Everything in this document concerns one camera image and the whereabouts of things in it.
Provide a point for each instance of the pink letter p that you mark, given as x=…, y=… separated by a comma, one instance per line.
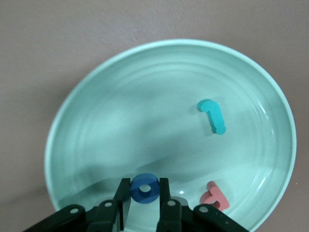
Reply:
x=220, y=197

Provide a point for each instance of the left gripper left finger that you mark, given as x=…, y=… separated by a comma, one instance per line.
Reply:
x=124, y=191

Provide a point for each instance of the brown table cover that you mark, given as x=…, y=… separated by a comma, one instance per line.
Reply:
x=48, y=48

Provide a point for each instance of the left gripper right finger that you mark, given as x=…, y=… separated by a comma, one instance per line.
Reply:
x=165, y=193

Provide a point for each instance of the light green plate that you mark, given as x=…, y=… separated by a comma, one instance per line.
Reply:
x=157, y=108

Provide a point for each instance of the blue letter o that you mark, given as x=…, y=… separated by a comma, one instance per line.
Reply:
x=137, y=193

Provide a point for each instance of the teal letter l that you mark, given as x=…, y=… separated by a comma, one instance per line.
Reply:
x=214, y=116

